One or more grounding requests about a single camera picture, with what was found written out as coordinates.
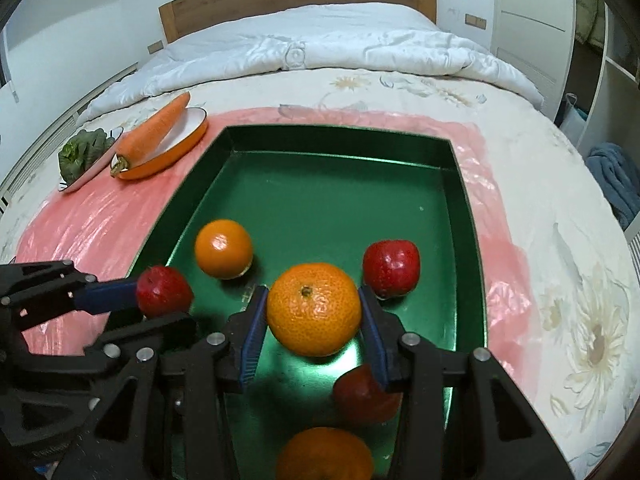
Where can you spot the white wardrobe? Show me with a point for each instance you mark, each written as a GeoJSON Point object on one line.
{"type": "Point", "coordinates": [535, 20]}

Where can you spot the pink plastic sheet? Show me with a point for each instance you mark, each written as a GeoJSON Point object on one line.
{"type": "Point", "coordinates": [75, 220]}

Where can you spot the green padded jacket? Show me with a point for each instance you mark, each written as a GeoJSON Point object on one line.
{"type": "Point", "coordinates": [590, 20]}

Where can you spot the blue towel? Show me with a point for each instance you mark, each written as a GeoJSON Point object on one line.
{"type": "Point", "coordinates": [610, 175]}

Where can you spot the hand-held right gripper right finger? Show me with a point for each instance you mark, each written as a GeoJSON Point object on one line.
{"type": "Point", "coordinates": [372, 340]}

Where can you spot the orange mandarin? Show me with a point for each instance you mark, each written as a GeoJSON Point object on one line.
{"type": "Point", "coordinates": [325, 455]}
{"type": "Point", "coordinates": [223, 248]}
{"type": "Point", "coordinates": [314, 310]}

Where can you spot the green leafy vegetable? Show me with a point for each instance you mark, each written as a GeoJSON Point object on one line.
{"type": "Point", "coordinates": [82, 152]}

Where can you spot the orange enamel plate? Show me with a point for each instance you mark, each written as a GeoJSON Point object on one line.
{"type": "Point", "coordinates": [192, 127]}

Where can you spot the white bag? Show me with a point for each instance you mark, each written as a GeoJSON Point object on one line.
{"type": "Point", "coordinates": [572, 120]}

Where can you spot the white oval plate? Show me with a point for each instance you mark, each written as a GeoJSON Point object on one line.
{"type": "Point", "coordinates": [87, 178]}

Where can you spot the carrot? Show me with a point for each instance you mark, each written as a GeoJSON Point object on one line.
{"type": "Point", "coordinates": [155, 130]}

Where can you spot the white duvet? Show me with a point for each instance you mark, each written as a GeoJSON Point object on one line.
{"type": "Point", "coordinates": [325, 40]}

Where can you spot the wall socket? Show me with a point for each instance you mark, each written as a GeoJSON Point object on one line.
{"type": "Point", "coordinates": [475, 20]}
{"type": "Point", "coordinates": [155, 46]}

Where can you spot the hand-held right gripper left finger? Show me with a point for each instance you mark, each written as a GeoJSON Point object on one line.
{"type": "Point", "coordinates": [252, 340]}

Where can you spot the green rectangular tray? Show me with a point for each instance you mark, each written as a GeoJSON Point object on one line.
{"type": "Point", "coordinates": [325, 200]}

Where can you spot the red apple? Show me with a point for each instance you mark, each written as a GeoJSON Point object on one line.
{"type": "Point", "coordinates": [165, 290]}
{"type": "Point", "coordinates": [391, 267]}
{"type": "Point", "coordinates": [360, 400]}

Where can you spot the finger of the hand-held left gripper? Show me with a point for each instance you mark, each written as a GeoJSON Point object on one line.
{"type": "Point", "coordinates": [150, 327]}
{"type": "Point", "coordinates": [110, 295]}

